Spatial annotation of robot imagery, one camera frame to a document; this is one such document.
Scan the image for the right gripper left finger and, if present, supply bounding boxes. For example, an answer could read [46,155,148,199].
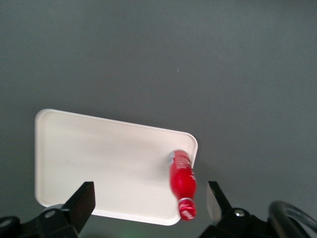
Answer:
[60,181,96,234]

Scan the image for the beige plastic tray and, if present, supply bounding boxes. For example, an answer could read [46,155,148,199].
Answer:
[34,108,199,227]

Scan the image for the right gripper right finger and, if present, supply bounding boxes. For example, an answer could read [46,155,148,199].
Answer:
[207,180,233,223]

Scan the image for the red coke bottle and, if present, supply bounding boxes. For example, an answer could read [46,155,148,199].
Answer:
[168,149,198,222]

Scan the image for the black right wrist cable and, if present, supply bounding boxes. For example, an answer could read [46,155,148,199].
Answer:
[268,200,317,238]

